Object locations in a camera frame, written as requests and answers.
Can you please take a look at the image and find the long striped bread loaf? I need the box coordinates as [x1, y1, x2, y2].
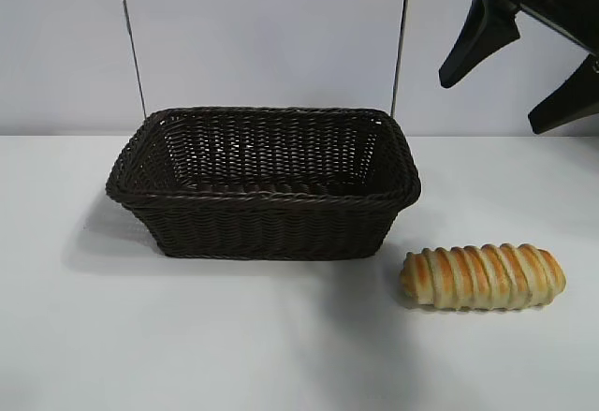
[399, 241, 567, 312]

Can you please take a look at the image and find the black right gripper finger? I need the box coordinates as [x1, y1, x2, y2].
[527, 57, 599, 136]
[437, 0, 522, 90]

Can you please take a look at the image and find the dark brown wicker basket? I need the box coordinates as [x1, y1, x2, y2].
[105, 106, 423, 262]

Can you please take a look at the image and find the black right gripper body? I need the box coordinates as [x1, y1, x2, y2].
[475, 0, 599, 62]

